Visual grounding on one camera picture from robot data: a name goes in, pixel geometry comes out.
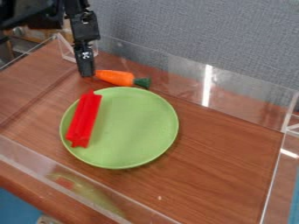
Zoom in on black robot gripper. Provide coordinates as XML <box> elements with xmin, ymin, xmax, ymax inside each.
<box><xmin>69</xmin><ymin>10</ymin><xmax>99</xmax><ymax>77</ymax></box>

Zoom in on orange toy carrot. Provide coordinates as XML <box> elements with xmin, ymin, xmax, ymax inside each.
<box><xmin>94</xmin><ymin>70</ymin><xmax>150</xmax><ymax>88</ymax></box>

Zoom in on green round plate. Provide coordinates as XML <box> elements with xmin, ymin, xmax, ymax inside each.
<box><xmin>59</xmin><ymin>87</ymin><xmax>178</xmax><ymax>170</ymax></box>

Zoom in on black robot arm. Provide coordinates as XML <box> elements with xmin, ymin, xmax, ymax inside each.
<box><xmin>0</xmin><ymin>0</ymin><xmax>99</xmax><ymax>77</ymax></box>

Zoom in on red rectangular block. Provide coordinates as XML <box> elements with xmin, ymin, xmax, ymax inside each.
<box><xmin>65</xmin><ymin>90</ymin><xmax>101</xmax><ymax>148</ymax></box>

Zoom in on clear acrylic triangle bracket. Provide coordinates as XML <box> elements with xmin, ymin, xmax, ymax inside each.
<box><xmin>55</xmin><ymin>33</ymin><xmax>98</xmax><ymax>63</ymax></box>

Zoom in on clear acrylic wall panels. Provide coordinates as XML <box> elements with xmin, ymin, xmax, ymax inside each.
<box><xmin>0</xmin><ymin>37</ymin><xmax>299</xmax><ymax>224</ymax></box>

